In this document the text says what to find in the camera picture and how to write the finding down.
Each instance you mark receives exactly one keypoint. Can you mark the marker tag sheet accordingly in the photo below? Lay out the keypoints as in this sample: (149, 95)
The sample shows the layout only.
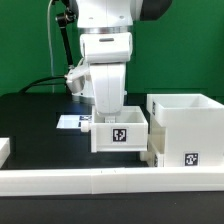
(72, 121)

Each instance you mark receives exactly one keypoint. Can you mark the white front rail fence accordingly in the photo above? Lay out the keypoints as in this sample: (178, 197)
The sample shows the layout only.
(109, 181)

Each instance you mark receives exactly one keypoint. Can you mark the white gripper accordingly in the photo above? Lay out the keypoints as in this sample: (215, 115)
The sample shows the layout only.
(108, 84)

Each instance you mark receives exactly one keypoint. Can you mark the white left rail segment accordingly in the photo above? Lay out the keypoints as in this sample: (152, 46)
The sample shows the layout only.
(4, 150)

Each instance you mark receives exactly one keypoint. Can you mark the white drawer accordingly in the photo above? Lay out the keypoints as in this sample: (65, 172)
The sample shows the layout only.
(153, 156)
(128, 133)

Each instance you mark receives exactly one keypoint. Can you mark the white drawer cabinet box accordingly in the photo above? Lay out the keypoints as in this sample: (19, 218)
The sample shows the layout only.
(188, 128)

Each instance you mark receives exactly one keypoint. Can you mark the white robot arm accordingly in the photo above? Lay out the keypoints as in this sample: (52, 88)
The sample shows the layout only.
(106, 45)

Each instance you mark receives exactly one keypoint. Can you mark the black camera stand pole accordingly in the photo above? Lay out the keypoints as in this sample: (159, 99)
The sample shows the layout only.
(63, 19)

